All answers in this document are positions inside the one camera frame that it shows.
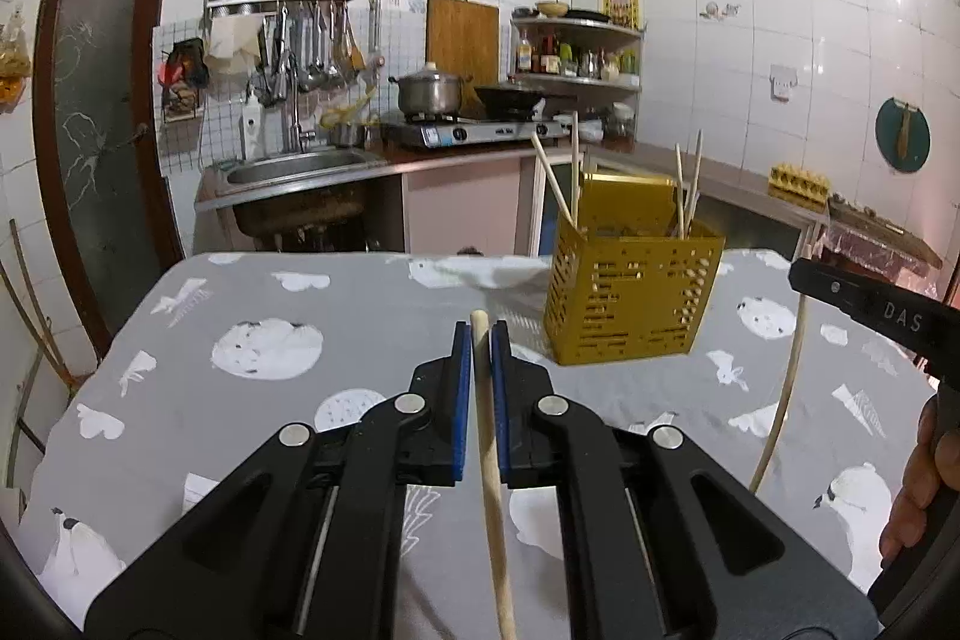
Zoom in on folding chair frame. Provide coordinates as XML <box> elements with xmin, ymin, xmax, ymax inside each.
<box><xmin>0</xmin><ymin>218</ymin><xmax>76</xmax><ymax>487</ymax></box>

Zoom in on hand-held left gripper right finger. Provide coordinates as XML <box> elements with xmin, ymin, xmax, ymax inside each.
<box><xmin>489</xmin><ymin>321</ymin><xmax>880</xmax><ymax>640</ymax></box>

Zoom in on white corner shelf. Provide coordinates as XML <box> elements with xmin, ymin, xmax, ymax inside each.
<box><xmin>510</xmin><ymin>14</ymin><xmax>644</xmax><ymax>94</ymax></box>

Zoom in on steel gas stove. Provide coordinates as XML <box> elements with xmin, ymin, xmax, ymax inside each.
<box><xmin>384</xmin><ymin>113</ymin><xmax>572</xmax><ymax>152</ymax></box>

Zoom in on steel cooking pot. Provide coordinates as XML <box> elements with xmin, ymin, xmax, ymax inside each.
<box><xmin>388</xmin><ymin>62</ymin><xmax>473</xmax><ymax>120</ymax></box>

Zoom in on lace covered side table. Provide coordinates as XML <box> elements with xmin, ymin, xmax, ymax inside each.
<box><xmin>799</xmin><ymin>197</ymin><xmax>946</xmax><ymax>304</ymax></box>

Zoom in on kitchen counter cabinet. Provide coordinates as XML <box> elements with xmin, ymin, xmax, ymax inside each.
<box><xmin>401</xmin><ymin>141</ymin><xmax>826</xmax><ymax>259</ymax></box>

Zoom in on grey printed tablecloth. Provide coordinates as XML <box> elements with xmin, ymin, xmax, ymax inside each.
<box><xmin>19</xmin><ymin>248</ymin><xmax>938</xmax><ymax>640</ymax></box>

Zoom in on person's right hand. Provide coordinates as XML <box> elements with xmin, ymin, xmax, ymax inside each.
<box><xmin>881</xmin><ymin>392</ymin><xmax>944</xmax><ymax>566</ymax></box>

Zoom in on hanging plastic bag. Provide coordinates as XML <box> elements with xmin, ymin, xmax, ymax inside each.
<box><xmin>0</xmin><ymin>6</ymin><xmax>31</xmax><ymax>105</ymax></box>

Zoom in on small steel pot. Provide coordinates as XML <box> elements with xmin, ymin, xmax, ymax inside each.
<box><xmin>322</xmin><ymin>111</ymin><xmax>368</xmax><ymax>148</ymax></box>

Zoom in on yellow egg tray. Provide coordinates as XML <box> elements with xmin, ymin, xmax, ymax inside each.
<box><xmin>769</xmin><ymin>162</ymin><xmax>833</xmax><ymax>208</ymax></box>

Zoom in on black wok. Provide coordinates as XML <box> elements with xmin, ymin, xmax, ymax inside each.
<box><xmin>474</xmin><ymin>83</ymin><xmax>545</xmax><ymax>118</ymax></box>

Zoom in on white plastic bag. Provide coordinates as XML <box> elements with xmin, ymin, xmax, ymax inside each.
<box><xmin>206</xmin><ymin>16</ymin><xmax>263</xmax><ymax>79</ymax></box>

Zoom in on steel kitchen sink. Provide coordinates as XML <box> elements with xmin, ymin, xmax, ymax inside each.
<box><xmin>195</xmin><ymin>149</ymin><xmax>387</xmax><ymax>236</ymax></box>

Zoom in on green round wall board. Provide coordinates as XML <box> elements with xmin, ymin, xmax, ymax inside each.
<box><xmin>874</xmin><ymin>96</ymin><xmax>931</xmax><ymax>172</ymax></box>

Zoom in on yellow perforated utensil holder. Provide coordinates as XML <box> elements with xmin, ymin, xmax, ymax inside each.
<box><xmin>544</xmin><ymin>171</ymin><xmax>726</xmax><ymax>367</ymax></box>

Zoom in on row of hanging kitchen utensils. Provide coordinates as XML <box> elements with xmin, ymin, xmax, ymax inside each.
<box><xmin>251</xmin><ymin>2</ymin><xmax>368</xmax><ymax>109</ymax></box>

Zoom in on row of condiment bottles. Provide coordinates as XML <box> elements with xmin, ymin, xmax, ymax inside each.
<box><xmin>516</xmin><ymin>29</ymin><xmax>638</xmax><ymax>80</ymax></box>

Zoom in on brown framed glass door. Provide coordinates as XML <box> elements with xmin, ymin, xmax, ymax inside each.
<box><xmin>32</xmin><ymin>0</ymin><xmax>185</xmax><ymax>360</ymax></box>

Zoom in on wire grid wall rack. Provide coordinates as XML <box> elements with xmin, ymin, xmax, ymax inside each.
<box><xmin>154</xmin><ymin>0</ymin><xmax>428</xmax><ymax>176</ymax></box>

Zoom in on steel faucet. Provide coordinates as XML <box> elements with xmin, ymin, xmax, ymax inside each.
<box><xmin>285</xmin><ymin>85</ymin><xmax>316</xmax><ymax>155</ymax></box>

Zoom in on white soap bottle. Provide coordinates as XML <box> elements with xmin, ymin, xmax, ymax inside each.
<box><xmin>241</xmin><ymin>104</ymin><xmax>265</xmax><ymax>157</ymax></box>

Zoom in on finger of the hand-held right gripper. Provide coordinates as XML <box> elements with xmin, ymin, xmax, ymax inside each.
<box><xmin>789</xmin><ymin>257</ymin><xmax>960</xmax><ymax>378</ymax></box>

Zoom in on red and black hanging pouch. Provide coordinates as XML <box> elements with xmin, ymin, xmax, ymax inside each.
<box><xmin>159</xmin><ymin>38</ymin><xmax>209</xmax><ymax>120</ymax></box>

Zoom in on rectangular wooden cutting board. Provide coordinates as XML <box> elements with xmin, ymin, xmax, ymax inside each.
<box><xmin>426</xmin><ymin>0</ymin><xmax>500</xmax><ymax>109</ymax></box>

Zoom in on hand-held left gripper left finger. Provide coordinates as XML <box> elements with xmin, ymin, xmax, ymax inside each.
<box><xmin>82</xmin><ymin>321</ymin><xmax>475</xmax><ymax>640</ymax></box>

